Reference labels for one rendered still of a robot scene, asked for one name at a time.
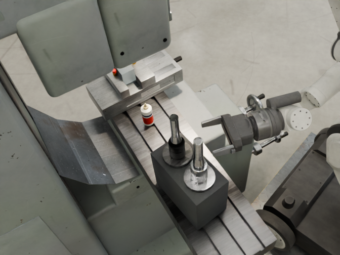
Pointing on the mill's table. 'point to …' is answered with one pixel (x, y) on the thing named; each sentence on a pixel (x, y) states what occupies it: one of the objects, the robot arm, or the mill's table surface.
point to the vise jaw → (143, 74)
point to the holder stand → (194, 202)
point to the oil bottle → (147, 115)
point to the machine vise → (120, 93)
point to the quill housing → (135, 29)
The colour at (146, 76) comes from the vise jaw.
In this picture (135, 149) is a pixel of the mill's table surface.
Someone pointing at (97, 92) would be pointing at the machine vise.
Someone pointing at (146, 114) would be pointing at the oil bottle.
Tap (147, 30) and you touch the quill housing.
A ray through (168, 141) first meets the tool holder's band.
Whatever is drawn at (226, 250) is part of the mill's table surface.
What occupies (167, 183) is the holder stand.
